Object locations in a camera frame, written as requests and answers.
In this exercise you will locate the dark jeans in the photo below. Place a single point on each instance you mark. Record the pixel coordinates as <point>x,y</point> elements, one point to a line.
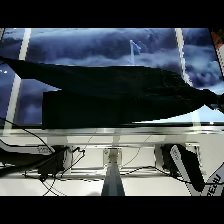
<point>100,100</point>

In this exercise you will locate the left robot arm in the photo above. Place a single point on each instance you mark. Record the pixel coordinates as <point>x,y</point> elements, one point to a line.
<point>20,159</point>

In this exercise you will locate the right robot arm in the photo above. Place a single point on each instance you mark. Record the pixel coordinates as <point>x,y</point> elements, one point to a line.
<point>186,166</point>

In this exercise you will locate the silver frame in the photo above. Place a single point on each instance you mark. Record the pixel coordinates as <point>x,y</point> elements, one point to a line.
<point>113,156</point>

